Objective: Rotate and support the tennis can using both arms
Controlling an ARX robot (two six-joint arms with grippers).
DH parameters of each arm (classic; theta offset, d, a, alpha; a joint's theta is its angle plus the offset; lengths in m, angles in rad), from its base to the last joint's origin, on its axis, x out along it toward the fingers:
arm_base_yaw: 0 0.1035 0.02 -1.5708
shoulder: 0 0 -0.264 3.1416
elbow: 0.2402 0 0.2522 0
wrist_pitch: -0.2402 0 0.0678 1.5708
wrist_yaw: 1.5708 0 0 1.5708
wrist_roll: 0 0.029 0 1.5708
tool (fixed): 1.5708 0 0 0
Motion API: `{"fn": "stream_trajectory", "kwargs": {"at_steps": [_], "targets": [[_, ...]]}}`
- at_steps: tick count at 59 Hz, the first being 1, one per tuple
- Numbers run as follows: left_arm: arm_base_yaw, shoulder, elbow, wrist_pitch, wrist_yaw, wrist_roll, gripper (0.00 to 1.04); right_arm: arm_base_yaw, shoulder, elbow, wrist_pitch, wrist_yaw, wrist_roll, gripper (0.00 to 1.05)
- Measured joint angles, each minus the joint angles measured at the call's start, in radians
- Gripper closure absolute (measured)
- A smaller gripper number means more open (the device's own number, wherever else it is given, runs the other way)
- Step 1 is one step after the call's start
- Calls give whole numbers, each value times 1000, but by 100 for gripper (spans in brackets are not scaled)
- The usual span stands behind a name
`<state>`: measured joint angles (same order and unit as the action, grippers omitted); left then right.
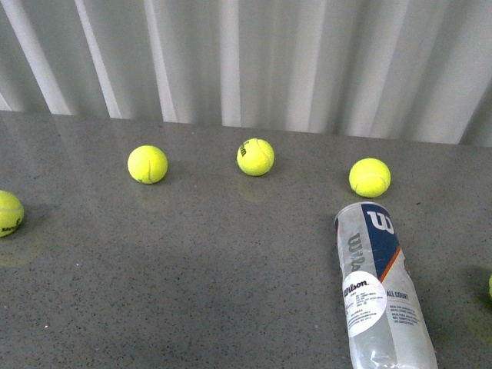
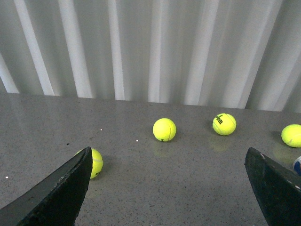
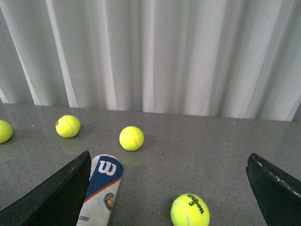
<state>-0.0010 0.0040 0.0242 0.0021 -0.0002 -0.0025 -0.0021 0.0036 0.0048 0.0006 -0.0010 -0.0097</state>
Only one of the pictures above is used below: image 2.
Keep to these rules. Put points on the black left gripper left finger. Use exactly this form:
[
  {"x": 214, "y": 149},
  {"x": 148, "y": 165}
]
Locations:
[{"x": 54, "y": 201}]

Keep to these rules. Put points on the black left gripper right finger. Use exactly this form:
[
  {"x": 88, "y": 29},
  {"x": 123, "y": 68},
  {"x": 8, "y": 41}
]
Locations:
[{"x": 276, "y": 188}]

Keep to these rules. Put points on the clear Wilson tennis ball can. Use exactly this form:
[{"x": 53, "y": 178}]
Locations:
[{"x": 297, "y": 166}]

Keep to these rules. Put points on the yellow tennis ball far right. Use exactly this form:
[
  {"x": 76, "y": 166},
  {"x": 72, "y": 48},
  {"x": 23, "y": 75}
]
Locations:
[{"x": 291, "y": 135}]

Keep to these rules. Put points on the yellow tennis ball far left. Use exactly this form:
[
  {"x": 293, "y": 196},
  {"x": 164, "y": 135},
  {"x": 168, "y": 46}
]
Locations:
[{"x": 97, "y": 163}]

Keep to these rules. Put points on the yellow Wilson tennis ball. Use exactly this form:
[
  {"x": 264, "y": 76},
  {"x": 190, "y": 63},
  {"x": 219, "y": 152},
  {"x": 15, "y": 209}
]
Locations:
[{"x": 224, "y": 124}]

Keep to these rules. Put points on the yellow tennis ball centre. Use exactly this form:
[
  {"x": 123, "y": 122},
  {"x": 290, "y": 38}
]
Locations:
[{"x": 164, "y": 129}]

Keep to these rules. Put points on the white pleated curtain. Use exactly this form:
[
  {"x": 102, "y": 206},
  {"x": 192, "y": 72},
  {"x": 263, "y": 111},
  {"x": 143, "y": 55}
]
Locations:
[{"x": 224, "y": 53}]

